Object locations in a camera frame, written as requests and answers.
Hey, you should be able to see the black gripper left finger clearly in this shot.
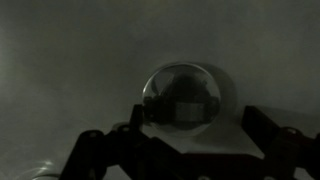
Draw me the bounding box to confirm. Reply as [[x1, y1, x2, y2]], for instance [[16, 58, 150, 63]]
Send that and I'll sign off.
[[59, 104, 182, 180]]

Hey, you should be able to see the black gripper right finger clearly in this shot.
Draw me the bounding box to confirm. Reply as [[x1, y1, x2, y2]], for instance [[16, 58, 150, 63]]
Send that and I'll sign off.
[[241, 106, 320, 180]]

